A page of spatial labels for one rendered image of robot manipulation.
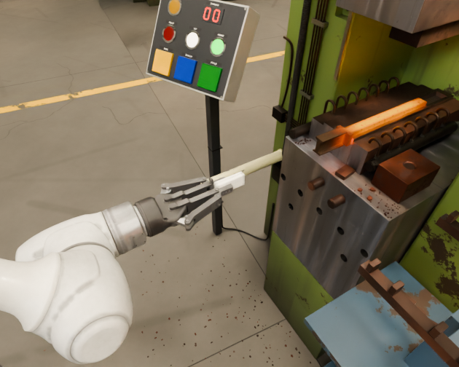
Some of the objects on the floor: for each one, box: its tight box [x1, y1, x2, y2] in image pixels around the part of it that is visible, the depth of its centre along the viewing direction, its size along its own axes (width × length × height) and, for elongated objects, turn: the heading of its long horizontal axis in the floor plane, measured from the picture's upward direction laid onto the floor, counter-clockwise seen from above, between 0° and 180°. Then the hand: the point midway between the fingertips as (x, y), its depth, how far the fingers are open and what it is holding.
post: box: [205, 95, 222, 235], centre depth 149 cm, size 4×4×108 cm
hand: (229, 183), depth 72 cm, fingers closed
